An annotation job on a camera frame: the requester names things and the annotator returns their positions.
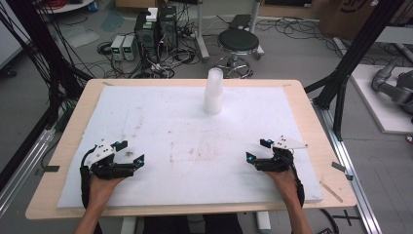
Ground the grey power supply unit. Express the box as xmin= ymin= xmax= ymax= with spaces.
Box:
xmin=110 ymin=34 xmax=127 ymax=61
xmin=122 ymin=34 xmax=137 ymax=62

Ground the black computer tower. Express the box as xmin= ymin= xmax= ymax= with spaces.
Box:
xmin=133 ymin=11 xmax=161 ymax=63
xmin=158 ymin=5 xmax=179 ymax=51

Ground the thin wooden stick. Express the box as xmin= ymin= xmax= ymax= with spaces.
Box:
xmin=319 ymin=179 xmax=344 ymax=204

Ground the person's right hand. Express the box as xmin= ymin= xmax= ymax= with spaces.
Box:
xmin=264 ymin=168 xmax=302 ymax=205

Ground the black round stool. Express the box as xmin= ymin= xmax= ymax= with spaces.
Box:
xmin=215 ymin=28 xmax=261 ymax=79

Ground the grey stand leg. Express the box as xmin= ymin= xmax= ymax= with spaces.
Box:
xmin=248 ymin=0 xmax=265 ymax=60
xmin=194 ymin=0 xmax=211 ymax=63

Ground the black metal frame post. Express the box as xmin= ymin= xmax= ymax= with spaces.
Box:
xmin=304 ymin=0 xmax=406 ymax=141
xmin=5 ymin=0 xmax=94 ymax=108

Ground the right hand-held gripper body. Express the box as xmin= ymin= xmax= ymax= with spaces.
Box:
xmin=254 ymin=136 xmax=309 ymax=174

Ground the tangle of floor cables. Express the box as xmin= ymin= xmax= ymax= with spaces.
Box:
xmin=96 ymin=30 xmax=204 ymax=80

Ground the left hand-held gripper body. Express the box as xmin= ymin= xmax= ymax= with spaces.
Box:
xmin=85 ymin=138 xmax=136 ymax=180

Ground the white foam mat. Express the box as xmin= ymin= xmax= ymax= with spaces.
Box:
xmin=56 ymin=85 xmax=324 ymax=209

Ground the person's left hand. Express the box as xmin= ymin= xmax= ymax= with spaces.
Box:
xmin=88 ymin=172 xmax=127 ymax=209

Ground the aluminium rail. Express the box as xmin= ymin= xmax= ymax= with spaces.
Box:
xmin=312 ymin=99 xmax=385 ymax=234
xmin=0 ymin=128 xmax=56 ymax=217

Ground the stack of translucent plastic cups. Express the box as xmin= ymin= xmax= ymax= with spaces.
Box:
xmin=203 ymin=67 xmax=225 ymax=116

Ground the cardboard box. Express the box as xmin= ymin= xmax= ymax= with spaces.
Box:
xmin=318 ymin=0 xmax=386 ymax=41

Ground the grey metal bracket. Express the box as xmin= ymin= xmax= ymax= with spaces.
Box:
xmin=330 ymin=161 xmax=355 ymax=181

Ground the white platform board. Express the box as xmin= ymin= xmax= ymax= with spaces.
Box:
xmin=350 ymin=63 xmax=413 ymax=136

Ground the wooden table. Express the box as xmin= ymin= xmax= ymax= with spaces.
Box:
xmin=24 ymin=78 xmax=358 ymax=234

